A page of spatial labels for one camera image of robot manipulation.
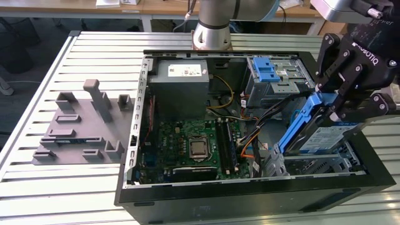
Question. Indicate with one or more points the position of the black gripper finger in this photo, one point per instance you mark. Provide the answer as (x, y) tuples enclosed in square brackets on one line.
[(327, 58), (343, 103)]

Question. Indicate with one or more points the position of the hard disk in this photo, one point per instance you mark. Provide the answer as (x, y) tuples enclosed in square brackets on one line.
[(328, 138)]

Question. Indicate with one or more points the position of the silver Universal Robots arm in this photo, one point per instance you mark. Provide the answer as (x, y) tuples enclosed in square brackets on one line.
[(212, 23)]

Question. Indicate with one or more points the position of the metal disk bay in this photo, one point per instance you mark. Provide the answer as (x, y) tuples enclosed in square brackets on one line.
[(312, 161)]

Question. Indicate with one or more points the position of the brown wooden cabinet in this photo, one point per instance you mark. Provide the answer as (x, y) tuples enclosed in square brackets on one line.
[(331, 28)]

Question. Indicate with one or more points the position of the metal optical drive cage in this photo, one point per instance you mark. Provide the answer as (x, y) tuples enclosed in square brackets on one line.
[(281, 89)]

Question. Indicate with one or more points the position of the blue plastic drive latch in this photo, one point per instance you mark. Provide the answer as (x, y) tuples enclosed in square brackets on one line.
[(264, 70)]

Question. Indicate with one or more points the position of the RAM slot white latches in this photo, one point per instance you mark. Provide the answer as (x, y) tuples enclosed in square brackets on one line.
[(225, 145), (233, 145)]

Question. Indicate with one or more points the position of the RAM slot black latches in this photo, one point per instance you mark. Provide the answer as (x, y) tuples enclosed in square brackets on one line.
[(229, 145), (220, 145)]

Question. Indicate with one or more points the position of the silver CPU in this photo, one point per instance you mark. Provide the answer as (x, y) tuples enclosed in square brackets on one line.
[(199, 148)]

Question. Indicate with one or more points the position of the grey power supply unit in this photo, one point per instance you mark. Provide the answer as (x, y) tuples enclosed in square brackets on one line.
[(177, 98)]

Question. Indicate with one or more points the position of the black graphics card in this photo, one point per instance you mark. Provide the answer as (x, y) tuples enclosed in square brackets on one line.
[(193, 174)]

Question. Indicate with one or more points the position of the green motherboard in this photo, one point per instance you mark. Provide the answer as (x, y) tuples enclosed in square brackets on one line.
[(169, 140)]

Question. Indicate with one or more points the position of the black open PC case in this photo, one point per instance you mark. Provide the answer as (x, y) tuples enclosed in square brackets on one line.
[(219, 201)]

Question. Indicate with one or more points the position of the wooden desk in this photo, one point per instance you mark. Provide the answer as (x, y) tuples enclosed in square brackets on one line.
[(140, 10)]

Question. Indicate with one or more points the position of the small white box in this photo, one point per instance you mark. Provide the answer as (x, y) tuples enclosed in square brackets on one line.
[(129, 2)]

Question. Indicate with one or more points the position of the large white box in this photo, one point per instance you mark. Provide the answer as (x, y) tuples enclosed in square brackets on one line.
[(107, 3)]

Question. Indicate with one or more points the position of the grey parts rack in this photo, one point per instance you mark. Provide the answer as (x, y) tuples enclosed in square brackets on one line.
[(81, 131)]

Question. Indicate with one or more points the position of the black office chair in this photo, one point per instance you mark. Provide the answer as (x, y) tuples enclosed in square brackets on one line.
[(19, 47)]

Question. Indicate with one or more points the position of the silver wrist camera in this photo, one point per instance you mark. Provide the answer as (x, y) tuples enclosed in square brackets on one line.
[(337, 11)]

